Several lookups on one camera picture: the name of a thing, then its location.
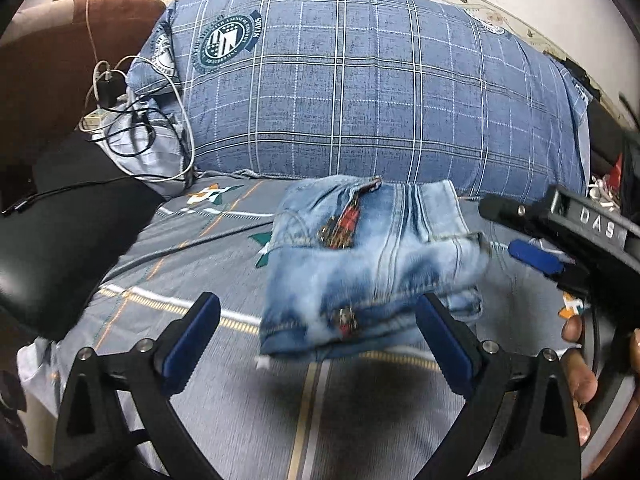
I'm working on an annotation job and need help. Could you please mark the person's right hand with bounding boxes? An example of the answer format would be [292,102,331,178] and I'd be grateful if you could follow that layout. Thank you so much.
[560,316,599,445]

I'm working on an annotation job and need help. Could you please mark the brown headboard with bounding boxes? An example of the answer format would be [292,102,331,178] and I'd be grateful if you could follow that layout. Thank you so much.
[0,0,167,197]

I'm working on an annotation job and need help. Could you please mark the black charger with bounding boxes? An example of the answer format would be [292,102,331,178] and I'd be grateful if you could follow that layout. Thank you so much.
[96,74,127,109]

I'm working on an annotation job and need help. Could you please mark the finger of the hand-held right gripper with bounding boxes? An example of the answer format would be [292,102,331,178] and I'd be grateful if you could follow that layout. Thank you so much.
[478,194,551,236]
[507,239,577,277]

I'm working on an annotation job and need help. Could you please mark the light striped pillow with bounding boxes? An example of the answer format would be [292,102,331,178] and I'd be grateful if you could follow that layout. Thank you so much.
[94,84,199,199]

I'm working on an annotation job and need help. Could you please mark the faded blue jeans pants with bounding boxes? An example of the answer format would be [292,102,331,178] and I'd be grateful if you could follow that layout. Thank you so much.
[257,175,493,362]

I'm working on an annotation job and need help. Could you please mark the white power strip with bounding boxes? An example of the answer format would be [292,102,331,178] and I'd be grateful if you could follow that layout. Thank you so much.
[79,106,119,134]

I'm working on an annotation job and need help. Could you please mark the blue plaid pillow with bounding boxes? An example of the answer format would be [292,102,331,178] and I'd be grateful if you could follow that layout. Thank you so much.
[125,0,592,202]

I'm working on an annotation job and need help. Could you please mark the thin black cable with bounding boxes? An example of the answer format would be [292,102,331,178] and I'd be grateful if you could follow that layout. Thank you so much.
[0,174,132,217]

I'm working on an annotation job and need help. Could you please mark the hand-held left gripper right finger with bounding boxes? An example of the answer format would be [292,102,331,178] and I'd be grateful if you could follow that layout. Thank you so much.
[415,292,583,480]

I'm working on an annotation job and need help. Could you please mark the black cushion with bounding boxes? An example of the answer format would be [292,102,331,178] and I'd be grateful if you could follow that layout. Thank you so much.
[0,132,167,342]

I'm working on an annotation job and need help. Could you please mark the grey printed bed sheet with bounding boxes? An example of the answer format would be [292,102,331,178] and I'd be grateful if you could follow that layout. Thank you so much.
[15,170,601,480]

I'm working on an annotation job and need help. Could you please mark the white cable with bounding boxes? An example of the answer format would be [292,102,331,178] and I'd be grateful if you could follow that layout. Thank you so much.
[79,0,197,182]

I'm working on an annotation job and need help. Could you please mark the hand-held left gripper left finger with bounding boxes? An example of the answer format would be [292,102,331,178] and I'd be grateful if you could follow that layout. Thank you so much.
[52,291,222,480]

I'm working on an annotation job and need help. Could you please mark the red plastic bag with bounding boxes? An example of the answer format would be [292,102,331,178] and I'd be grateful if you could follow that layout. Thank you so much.
[611,151,627,197]

